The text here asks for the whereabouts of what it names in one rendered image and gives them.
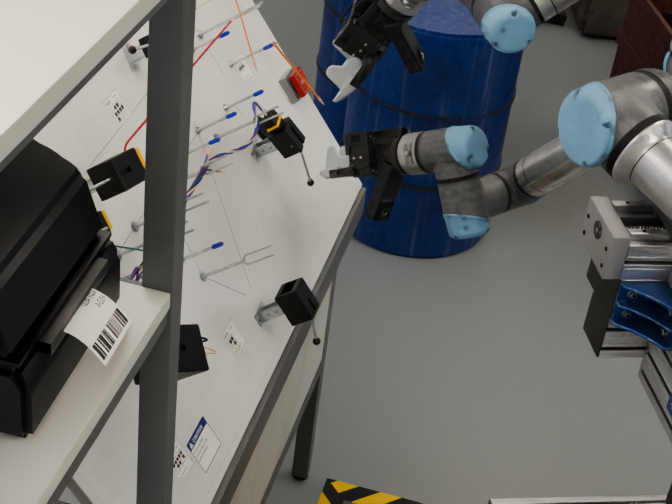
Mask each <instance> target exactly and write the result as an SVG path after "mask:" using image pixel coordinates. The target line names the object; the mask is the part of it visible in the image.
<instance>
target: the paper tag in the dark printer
mask: <svg viewBox="0 0 672 504"><path fill-rule="evenodd" d="M131 323H132V322H131V320H130V319H129V318H128V317H127V315H126V314H125V313H124V312H123V311H122V310H121V308H120V307H119V306H118V305H117V304H116V303H115V302H113V301H112V300H111V299H110V298H108V297H107V296H106V295H104V294H103V293H101V292H99V291H97V290H95V289H91V291H90V292H89V294H88V295H87V297H86V298H85V300H84V301H83V303H82V304H81V306H80V307H79V309H78V310H77V312H76V313H75V315H74V316H73V318H72V319H71V321H70V322H69V324H68V325H67V326H66V328H65V329H64V332H66V333H69V334H71V335H73V336H74V337H76V338H77V339H79V340H80V341H82V342H83V343H84V344H85V345H86V346H87V347H88V348H90V349H91V350H92V351H93V352H94V354H95V355H96V356H97V357H98V358H99V359H100V360H101V362H102V363H103V364H104V365H105V366H106V364H107V363H108V361H109V359H110V358H111V356H112V355H113V353H114V351H115V350H116V348H117V346H118V345H119V343H120V341H121V340H122V338H123V336H124V335H125V333H126V331H127V330H128V328H129V326H130V325H131Z"/></svg>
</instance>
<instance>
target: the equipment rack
mask: <svg viewBox="0 0 672 504"><path fill-rule="evenodd" d="M195 15H196V0H0V172H1V171H2V170H3V169H4V168H5V167H6V166H7V165H8V164H9V163H10V162H11V161H12V160H13V159H14V158H15V157H16V156H17V155H18V154H19V153H20V152H21V151H22V150H23V149H24V148H25V146H26V145H27V144H28V143H29V142H30V141H31V140H32V139H33V138H34V137H35V136H36V135H37V134H38V133H39V132H40V131H41V130H42V129H43V128H44V127H45V126H46V125H47V124H48V123H49V122H50V121H51V120H52V119H53V118H54V117H55V116H56V115H57V114H58V113H59V112H60V111H61V110H62V109H63V108H64V107H65V105H66V104H67V103H68V102H69V101H70V100H71V99H72V98H73V97H74V96H75V95H76V94H77V93H78V92H79V91H80V90H81V89H82V88H83V87H84V86H85V85H86V84H87V83H88V82H89V81H90V80H91V79H92V78H93V77H94V76H95V75H96V74H97V73H98V72H99V71H100V70H101V69H102V68H103V67H104V66H105V64H106V63H107V62H108V61H109V60H110V59H111V58H112V57H113V56H114V55H115V54H116V53H117V52H118V51H119V50H120V49H121V48H122V47H123V46H124V45H125V44H126V43H127V42H128V41H129V40H130V39H131V38H132V37H133V36H134V35H135V34H136V33H137V32H138V31H139V30H140V29H141V28H142V27H143V26H144V25H145V24H146V22H147V21H148V20H149V38H148V76H147V114H146V152H145V190H144V228H143V266H142V282H139V281H135V280H131V279H127V278H122V277H120V298H119V300H118V301H117V303H116V304H117V305H118V306H119V307H120V308H121V310H122V311H123V312H124V313H125V314H126V315H127V317H128V318H129V319H130V320H131V322H132V323H131V325H130V326H129V328H128V330H127V331H126V333H125V335H124V336H123V338H122V340H121V341H120V343H119V345H118V346H117V348H116V350H115V351H114V353H113V355H112V356H111V358H110V359H109V361H108V363H107V364H106V366H105V365H104V364H103V363H102V362H101V360H100V359H99V358H98V357H97V356H96V355H95V354H94V352H93V351H92V350H91V349H90V348H87V350H86V352H85V353H84V355H83V356H82V358H81V359H80V361H79V363H78V364H77V366H76V367H75V369H74V370H73V372H72V374H71V375H70V377H69V378H68V380H67V381H66V383H65V385H64V386H63V388H62V389H61V391H60V392H59V394H58V396H57V397H56V399H55V400H54V402H53V403H52V405H51V407H50V408H49V410H48V411H47V413H46V414H45V416H44V418H43V419H42V421H41V422H40V424H39V425H38V427H37V429H36V430H35V432H34V433H33V434H30V433H29V434H28V435H27V437H26V438H23V437H18V436H13V435H9V434H5V433H1V432H0V504H56V503H57V501H58V500H59V498H60V496H61V495H62V493H63V492H64V490H65V488H66V487H67V485H68V484H69V482H70V480H71V479H72V477H73V475H74V474H75V472H76V471H77V469H78V467H79V466H80V464H81V463H82V461H83V459H84V458H85V456H86V455H87V453H88V451H89V450H90V448H91V446H92V445H93V443H94V442H95V440H96V438H97V437H98V435H99V434H100V432H101V430H102V429H103V427H104V426H105V424H106V422H107V421H108V419H109V417H110V416H111V414H112V413H113V411H114V409H115V408H116V406H117V405H118V403H119V401H120V400H121V398H122V397H123V395H124V393H125V392H126V390H127V388H128V387H129V385H130V384H131V382H132V380H133V379H134V377H135V376H136V374H137V372H138V371H139V369H140V380H139V418H138V457H137V495H136V504H172V486H173V465H174V445H175V424H176V404H177V383H178V363H179V342H180V322H181V301H182V281H183V260H184V240H185V219H186V199H187V179H188V158H189V138H190V117H191V97H192V76H193V56H194V35H195Z"/></svg>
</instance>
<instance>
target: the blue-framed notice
mask: <svg viewBox="0 0 672 504"><path fill-rule="evenodd" d="M221 445H222V442H221V440H220V439H219V437H218V436H217V435H216V433H215V432H214V430H213V429H212V427H211V426H210V425H209V423H208V422H207V420H206V419H205V417H204V416H203V415H202V416H201V418H200V420H199V421H198V423H197V425H196V427H195V429H194V430H193V432H192V434H191V436H190V438H189V440H188V441H187V443H186V445H185V446H186V447H187V449H188V450H189V451H190V453H191V454H192V456H193V457H194V459H195V460H196V461H197V463H198V464H199V466H200V467H201V468H202V470H203V471H204V473H205V474H207V473H208V471H209V469H210V467H211V465H212V463H213V461H214V459H215V457H216V455H217V453H218V451H219V449H220V447H221Z"/></svg>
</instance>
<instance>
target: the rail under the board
mask: <svg viewBox="0 0 672 504"><path fill-rule="evenodd" d="M365 196H366V188H364V187H361V189H360V191H359V193H358V195H357V197H356V199H355V201H354V203H353V205H352V208H351V210H350V212H349V214H348V216H347V218H346V220H345V222H344V224H343V226H342V229H341V231H340V233H339V235H338V237H337V239H336V241H335V243H334V245H333V247H332V250H331V252H330V254H329V256H328V258H327V260H326V262H325V264H324V266H323V268H322V271H321V273H320V275H319V277H318V279H317V281H316V283H315V285H314V287H313V290H312V293H313V294H314V296H315V298H316V299H317V301H318V302H319V304H320V305H319V307H318V309H317V311H316V314H317V312H318V310H319V308H320V306H321V303H322V301H323V299H324V297H325V295H326V292H327V290H328V288H329V286H330V284H331V282H332V279H333V277H334V275H335V273H336V271H337V268H338V266H339V264H340V262H341V260H342V257H343V255H344V253H345V251H346V249H347V247H348V244H349V242H350V240H351V238H352V236H353V233H354V231H355V229H356V227H357V225H358V223H359V220H360V218H361V216H362V214H363V210H364V203H365ZM316 314H315V316H316ZM315 316H314V319H315ZM311 325H312V323H311V320H310V321H307V322H304V323H301V324H298V325H295V327H294V329H293V332H292V334H291V336H290V338H289V340H288V342H287V344H286V346H285V348H284V351H283V353H282V355H281V357H280V359H279V361H278V363H277V365H276V367H275V369H274V372H273V374H272V376H271V378H270V380H269V382H268V384H267V386H266V388H265V390H264V393H263V395H262V397H261V399H260V401H259V403H258V405H257V407H256V409H255V412H254V414H253V416H252V418H251V420H250V422H249V424H248V426H247V428H246V430H245V433H244V435H243V437H242V439H241V441H240V443H239V445H238V447H237V449H236V451H235V454H234V456H233V458H232V460H231V462H230V464H229V466H228V468H227V470H226V472H225V475H224V477H223V479H222V481H221V483H220V485H219V487H218V489H217V491H216V494H215V496H214V498H213V500H212V502H211V504H230V502H231V500H232V498H233V496H234V494H235V491H236V489H237V487H238V485H239V483H240V480H241V478H242V476H243V474H244V472H245V470H246V467H247V465H248V463H249V461H250V459H251V456H252V454H253V452H254V450H255V448H256V445H257V443H258V441H259V439H260V437H261V435H262V432H263V430H264V428H265V426H266V424H267V421H268V419H269V417H270V415H271V413H272V410H273V408H274V406H275V404H276V402H277V400H278V397H279V395H280V393H281V391H282V389H283V386H284V384H285V382H286V380H287V378H288V376H289V373H290V371H291V369H292V367H293V365H294V362H295V360H296V358H297V356H298V354H299V351H300V349H301V347H302V345H303V343H304V341H305V338H306V336H307V334H308V332H309V330H310V327H311Z"/></svg>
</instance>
